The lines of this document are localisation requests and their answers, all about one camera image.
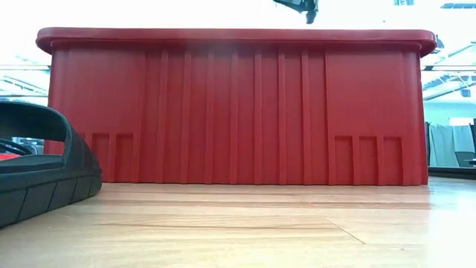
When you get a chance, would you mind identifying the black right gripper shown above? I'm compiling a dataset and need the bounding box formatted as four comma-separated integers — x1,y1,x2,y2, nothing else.
273,0,320,25

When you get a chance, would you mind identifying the red ribbed plastic bin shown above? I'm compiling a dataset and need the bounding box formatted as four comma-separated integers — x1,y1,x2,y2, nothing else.
36,27,437,186

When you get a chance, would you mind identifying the grey curtain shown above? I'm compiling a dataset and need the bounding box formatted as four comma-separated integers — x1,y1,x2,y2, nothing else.
426,124,476,168

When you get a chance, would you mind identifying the black foam slide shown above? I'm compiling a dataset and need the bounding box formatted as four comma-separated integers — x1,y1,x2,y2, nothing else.
0,100,103,229

